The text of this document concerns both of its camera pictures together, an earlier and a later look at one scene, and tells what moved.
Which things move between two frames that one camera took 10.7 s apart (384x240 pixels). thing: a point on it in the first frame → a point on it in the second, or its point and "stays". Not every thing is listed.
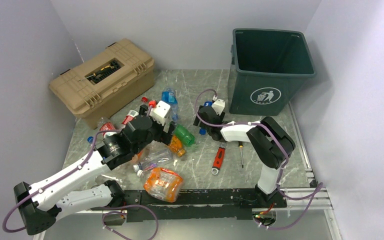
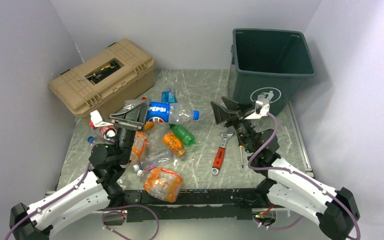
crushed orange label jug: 163,185 stays
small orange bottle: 175,145 stays
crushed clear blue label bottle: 161,158 stays
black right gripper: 221,116 → 221,114
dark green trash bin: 268,68 stays
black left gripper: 163,136 → 137,115
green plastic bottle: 186,137 stays
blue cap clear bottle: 90,139 → 169,113
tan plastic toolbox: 99,86 stays
